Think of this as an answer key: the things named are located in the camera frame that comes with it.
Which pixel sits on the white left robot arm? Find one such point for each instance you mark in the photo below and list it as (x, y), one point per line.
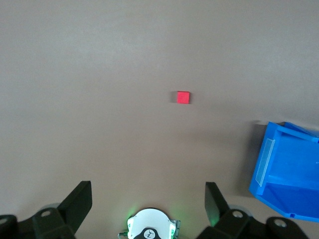
(149, 220)

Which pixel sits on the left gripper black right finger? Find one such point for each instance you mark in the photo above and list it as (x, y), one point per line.
(214, 201)

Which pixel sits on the blue plastic storage bin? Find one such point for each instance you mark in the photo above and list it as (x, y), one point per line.
(294, 174)

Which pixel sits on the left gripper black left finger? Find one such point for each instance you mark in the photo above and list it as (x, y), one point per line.
(78, 199)

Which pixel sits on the small red cube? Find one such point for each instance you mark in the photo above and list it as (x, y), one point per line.
(183, 97)

